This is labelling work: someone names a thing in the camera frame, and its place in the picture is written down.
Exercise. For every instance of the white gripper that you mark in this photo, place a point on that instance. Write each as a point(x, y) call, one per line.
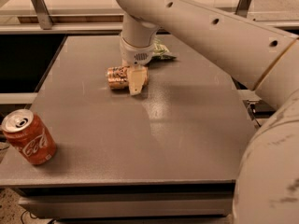
point(135, 55)

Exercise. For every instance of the green chip bag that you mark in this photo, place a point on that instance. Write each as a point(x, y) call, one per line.
point(161, 51)

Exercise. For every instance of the right metal bracket post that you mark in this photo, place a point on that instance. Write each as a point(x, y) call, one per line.
point(242, 8)

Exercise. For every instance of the metal bracket post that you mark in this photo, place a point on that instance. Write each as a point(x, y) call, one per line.
point(43, 16)
point(242, 8)

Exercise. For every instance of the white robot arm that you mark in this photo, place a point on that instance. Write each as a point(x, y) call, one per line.
point(263, 59)

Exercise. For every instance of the orange soda can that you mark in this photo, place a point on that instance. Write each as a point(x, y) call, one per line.
point(117, 77)

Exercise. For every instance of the left metal bracket post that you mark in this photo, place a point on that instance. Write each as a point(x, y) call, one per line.
point(43, 16)

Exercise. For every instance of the red Coca-Cola can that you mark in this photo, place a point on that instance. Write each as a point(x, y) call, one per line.
point(25, 131)

